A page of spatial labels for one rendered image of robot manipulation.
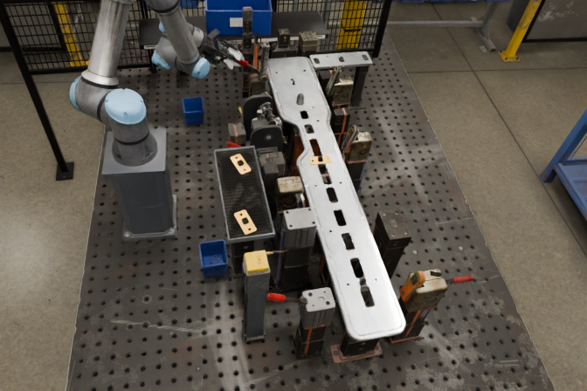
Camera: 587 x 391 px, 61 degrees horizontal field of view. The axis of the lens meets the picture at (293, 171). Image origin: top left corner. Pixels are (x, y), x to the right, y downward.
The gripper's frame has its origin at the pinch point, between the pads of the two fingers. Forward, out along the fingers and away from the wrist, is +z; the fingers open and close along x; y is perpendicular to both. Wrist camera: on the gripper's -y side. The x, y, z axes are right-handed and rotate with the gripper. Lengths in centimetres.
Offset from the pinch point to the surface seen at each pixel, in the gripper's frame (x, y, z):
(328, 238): 0, 82, 23
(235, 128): -9.4, 32.6, -0.7
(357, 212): 8, 73, 33
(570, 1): 120, -134, 263
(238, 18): 0.6, -35.4, 5.7
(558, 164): 47, 1, 219
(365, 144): 17, 43, 42
